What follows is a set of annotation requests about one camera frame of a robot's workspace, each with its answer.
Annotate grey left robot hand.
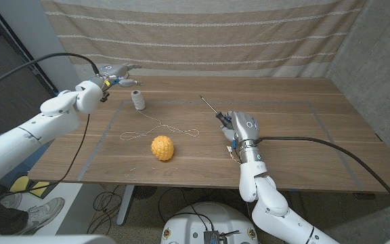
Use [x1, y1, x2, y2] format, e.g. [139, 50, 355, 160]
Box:
[96, 63, 142, 89]

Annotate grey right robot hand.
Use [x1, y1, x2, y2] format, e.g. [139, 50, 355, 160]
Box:
[219, 110, 261, 144]

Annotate black blue handled screwdriver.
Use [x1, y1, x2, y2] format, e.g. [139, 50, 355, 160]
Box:
[199, 95, 234, 130]

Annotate white string spool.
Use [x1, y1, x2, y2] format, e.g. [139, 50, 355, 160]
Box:
[130, 89, 146, 111]

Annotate white string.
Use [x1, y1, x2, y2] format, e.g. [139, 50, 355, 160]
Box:
[119, 108, 200, 142]

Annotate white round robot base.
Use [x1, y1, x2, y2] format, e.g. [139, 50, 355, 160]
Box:
[160, 202, 259, 244]

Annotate yellow bumpy ball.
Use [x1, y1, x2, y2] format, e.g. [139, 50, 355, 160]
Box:
[150, 135, 175, 162]

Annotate grey tape outline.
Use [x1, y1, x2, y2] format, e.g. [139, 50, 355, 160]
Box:
[76, 100, 364, 190]

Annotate beige striped backdrop cloth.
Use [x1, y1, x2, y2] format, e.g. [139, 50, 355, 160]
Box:
[41, 0, 367, 79]

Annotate yellow floor item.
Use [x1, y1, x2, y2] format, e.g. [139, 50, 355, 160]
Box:
[8, 175, 51, 198]

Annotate grey sneaker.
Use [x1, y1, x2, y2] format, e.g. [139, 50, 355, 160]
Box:
[18, 197, 66, 235]

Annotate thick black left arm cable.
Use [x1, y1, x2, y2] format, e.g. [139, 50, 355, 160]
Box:
[0, 52, 100, 98]

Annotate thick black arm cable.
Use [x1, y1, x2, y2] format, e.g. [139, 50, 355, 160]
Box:
[0, 52, 100, 98]
[254, 136, 390, 218]

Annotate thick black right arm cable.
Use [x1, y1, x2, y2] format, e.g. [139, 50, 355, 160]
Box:
[254, 136, 390, 218]

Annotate thin black left wrist cable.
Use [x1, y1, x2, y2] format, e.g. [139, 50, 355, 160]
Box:
[0, 113, 91, 206]

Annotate tangled black floor cables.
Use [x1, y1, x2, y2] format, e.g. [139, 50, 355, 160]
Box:
[86, 184, 131, 235]

